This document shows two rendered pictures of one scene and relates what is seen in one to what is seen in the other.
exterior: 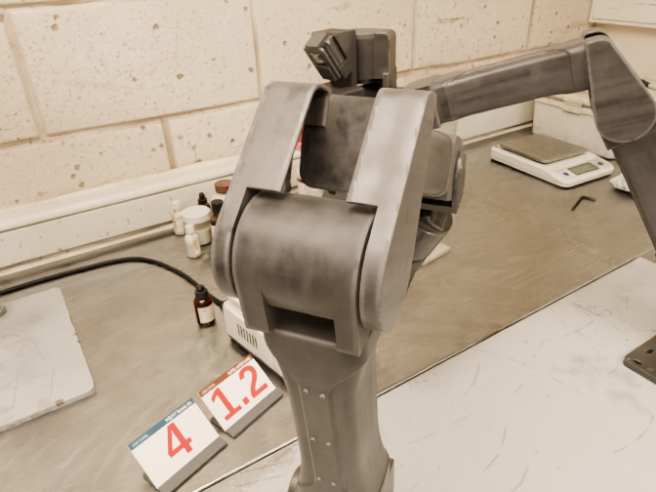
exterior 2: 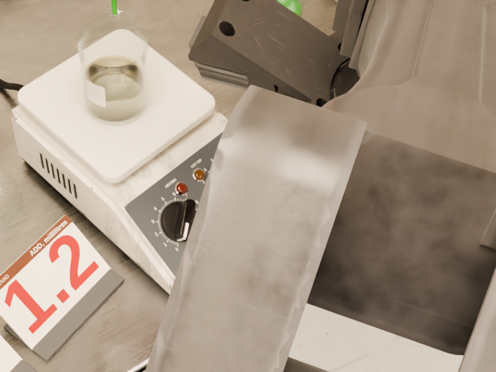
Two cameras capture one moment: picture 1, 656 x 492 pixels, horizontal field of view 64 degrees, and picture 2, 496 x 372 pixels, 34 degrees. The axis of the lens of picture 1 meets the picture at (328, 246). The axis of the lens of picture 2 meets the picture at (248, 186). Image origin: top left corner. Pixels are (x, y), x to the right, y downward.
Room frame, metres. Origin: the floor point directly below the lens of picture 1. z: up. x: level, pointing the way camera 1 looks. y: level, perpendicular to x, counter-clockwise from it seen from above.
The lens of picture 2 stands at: (0.18, 0.05, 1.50)
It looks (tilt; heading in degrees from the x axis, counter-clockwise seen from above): 54 degrees down; 348
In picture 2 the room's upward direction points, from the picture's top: 10 degrees clockwise
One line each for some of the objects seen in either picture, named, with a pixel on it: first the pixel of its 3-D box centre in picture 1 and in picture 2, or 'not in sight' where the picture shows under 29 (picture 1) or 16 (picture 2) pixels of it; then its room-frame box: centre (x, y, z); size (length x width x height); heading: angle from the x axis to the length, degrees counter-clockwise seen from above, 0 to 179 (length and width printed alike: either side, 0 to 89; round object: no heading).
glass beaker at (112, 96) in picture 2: not in sight; (114, 69); (0.62, 0.07, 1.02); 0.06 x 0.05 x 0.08; 175
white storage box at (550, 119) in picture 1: (610, 111); not in sight; (1.51, -0.84, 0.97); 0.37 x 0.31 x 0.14; 119
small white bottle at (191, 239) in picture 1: (191, 240); not in sight; (0.88, 0.26, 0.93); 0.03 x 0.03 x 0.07
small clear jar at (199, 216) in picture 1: (198, 225); not in sight; (0.95, 0.26, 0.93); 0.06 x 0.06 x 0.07
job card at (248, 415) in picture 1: (241, 393); (55, 286); (0.49, 0.12, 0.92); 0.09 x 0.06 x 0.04; 140
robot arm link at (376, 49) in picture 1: (384, 76); not in sight; (0.73, -0.08, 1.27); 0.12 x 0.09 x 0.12; 69
